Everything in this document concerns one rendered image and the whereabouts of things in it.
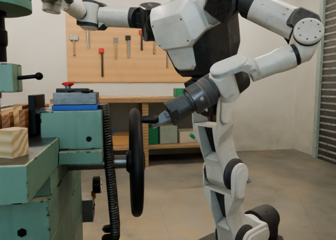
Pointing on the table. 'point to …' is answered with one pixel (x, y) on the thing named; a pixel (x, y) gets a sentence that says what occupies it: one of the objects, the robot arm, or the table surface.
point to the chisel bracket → (10, 78)
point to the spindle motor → (16, 2)
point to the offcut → (13, 142)
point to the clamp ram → (34, 123)
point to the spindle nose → (3, 37)
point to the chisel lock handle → (31, 76)
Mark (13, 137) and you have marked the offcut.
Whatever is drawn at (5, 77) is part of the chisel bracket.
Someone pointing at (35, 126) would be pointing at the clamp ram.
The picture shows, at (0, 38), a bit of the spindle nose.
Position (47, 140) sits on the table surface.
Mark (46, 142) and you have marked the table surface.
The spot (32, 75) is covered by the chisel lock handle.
